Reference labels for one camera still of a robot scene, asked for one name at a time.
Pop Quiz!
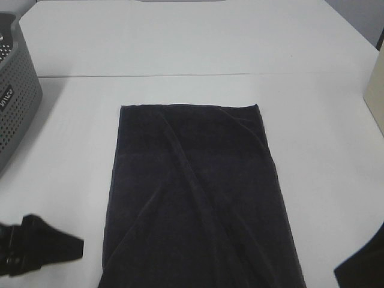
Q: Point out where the dark navy towel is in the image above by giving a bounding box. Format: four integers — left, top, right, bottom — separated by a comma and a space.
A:
99, 104, 305, 287

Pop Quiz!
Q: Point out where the beige box at right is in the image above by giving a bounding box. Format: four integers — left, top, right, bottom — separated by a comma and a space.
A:
363, 46, 384, 134

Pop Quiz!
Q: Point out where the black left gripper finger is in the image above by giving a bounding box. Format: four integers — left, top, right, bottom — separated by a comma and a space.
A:
22, 214, 84, 269

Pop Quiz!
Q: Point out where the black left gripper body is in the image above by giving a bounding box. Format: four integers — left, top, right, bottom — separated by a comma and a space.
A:
1, 223, 23, 276

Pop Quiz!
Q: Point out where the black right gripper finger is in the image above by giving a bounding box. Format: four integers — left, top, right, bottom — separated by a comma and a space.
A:
334, 224, 383, 288

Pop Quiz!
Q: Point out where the grey perforated plastic basket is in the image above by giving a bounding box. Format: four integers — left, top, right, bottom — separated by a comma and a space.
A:
1, 11, 43, 170

